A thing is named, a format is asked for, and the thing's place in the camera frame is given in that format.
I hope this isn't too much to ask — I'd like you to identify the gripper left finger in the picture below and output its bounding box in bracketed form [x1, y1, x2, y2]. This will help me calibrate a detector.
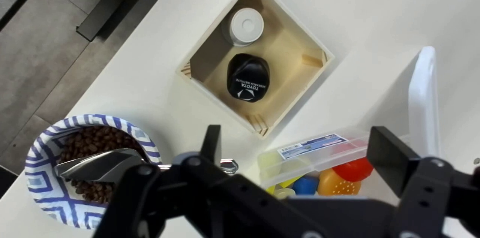
[93, 125, 327, 238]

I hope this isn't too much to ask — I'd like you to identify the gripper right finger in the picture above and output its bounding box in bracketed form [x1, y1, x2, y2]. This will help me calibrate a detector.
[366, 126, 480, 238]

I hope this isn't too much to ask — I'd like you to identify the white plastic lid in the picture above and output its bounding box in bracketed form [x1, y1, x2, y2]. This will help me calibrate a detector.
[408, 46, 442, 158]

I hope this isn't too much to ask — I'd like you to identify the blue white patterned paper bowl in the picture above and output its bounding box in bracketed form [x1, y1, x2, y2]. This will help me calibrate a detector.
[24, 114, 163, 230]

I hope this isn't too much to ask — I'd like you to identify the pale yellow toy cup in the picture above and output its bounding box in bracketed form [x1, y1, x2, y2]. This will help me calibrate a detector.
[273, 188, 297, 199]

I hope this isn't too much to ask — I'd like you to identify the yellow toy piece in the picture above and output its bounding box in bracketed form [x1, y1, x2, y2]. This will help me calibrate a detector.
[266, 175, 302, 195]

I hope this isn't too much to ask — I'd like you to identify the red toy ball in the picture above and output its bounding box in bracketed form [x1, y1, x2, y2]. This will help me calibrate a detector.
[332, 157, 374, 183]

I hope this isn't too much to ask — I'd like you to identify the orange perforated toy ball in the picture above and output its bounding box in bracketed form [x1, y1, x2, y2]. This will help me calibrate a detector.
[318, 168, 362, 196]

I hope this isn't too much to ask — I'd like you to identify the blue toy piece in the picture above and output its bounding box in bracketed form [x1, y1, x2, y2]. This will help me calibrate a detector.
[292, 175, 320, 196]

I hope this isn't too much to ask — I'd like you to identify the silver metal scoop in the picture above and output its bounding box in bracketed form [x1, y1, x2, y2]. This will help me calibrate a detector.
[54, 148, 239, 183]

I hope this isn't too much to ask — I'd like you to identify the clear plastic case with label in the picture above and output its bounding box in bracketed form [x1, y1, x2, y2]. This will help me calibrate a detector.
[257, 132, 375, 190]

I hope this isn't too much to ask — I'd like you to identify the heap of brown coffee beans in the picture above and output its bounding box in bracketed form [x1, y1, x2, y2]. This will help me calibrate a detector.
[58, 126, 149, 205]

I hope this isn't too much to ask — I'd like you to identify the square wooden box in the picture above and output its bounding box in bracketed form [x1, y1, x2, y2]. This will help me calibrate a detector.
[176, 0, 335, 139]

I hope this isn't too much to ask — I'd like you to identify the white round jar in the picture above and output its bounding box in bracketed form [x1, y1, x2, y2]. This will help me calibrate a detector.
[221, 7, 265, 47]

